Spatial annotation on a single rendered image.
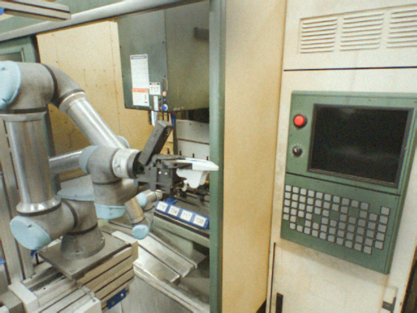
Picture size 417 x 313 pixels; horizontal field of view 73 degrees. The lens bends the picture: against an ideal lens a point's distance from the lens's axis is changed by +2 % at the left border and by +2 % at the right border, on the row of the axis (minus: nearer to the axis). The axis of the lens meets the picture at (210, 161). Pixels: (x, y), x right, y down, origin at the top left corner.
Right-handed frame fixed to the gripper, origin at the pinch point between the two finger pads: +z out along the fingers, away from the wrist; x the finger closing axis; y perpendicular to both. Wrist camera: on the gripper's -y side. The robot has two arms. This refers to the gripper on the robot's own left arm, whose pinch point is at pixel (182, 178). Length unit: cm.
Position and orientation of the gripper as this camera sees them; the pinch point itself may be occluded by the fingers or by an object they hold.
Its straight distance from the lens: 170.2
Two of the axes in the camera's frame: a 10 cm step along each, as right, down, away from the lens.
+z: 6.1, -2.5, 7.5
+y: 0.2, 9.5, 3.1
